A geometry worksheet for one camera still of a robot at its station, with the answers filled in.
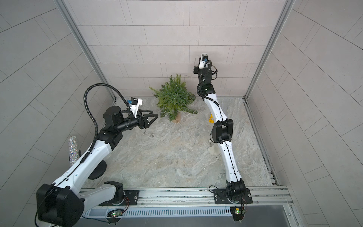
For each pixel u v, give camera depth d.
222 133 0.66
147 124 0.64
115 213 0.65
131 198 0.71
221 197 0.71
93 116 0.52
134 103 0.62
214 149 0.86
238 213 0.68
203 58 0.74
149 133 0.96
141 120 0.62
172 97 0.79
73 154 0.63
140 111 0.68
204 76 0.69
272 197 0.72
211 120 1.02
